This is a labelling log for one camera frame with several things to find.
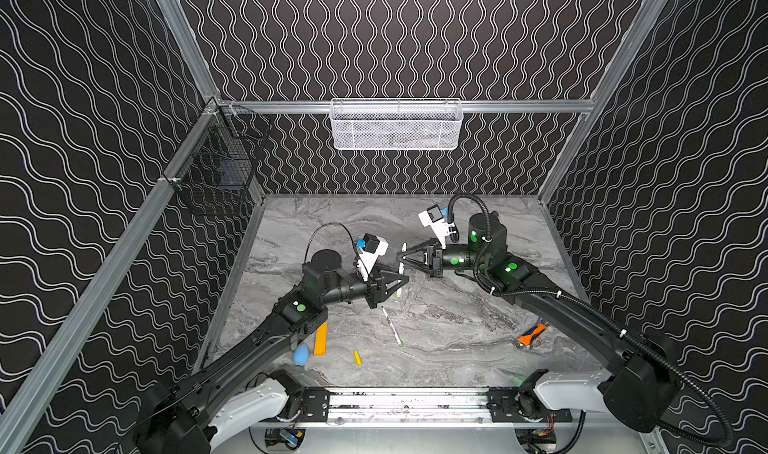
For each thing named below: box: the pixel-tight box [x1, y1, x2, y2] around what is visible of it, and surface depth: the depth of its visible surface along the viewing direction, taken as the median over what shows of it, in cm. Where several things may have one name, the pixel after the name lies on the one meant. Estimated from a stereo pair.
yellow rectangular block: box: [314, 322, 328, 356], surface depth 85 cm
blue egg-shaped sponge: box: [293, 342, 310, 365], surface depth 82 cm
